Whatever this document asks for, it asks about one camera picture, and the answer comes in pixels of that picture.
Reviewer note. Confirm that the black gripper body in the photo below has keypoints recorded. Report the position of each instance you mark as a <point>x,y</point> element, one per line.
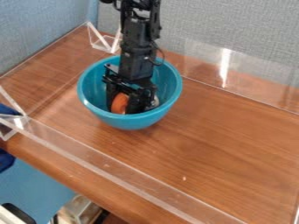
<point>130,71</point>

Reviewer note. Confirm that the clear acrylic front barrier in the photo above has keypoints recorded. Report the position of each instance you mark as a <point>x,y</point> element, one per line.
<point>130,193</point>

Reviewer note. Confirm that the grey metal table frame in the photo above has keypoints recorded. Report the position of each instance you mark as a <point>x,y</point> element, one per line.
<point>78,211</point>

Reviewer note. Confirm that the black and white object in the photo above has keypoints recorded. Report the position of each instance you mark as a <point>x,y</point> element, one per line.
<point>12,215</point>

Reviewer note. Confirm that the clear acrylic corner bracket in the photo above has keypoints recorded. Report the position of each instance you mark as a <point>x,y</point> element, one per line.
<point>102,42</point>

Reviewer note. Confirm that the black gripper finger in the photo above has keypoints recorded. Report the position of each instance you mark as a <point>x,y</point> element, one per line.
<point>140,104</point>
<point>112,91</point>

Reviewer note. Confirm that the orange and white toy mushroom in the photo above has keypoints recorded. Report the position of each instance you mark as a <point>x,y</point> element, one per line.
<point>118,104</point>

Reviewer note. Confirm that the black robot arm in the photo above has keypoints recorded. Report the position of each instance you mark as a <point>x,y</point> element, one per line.
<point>139,23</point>

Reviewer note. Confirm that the blue plastic bowl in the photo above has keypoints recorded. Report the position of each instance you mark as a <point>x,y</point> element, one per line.
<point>92,92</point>

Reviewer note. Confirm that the blue cloth object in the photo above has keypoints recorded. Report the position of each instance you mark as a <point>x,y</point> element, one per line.
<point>6,158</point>

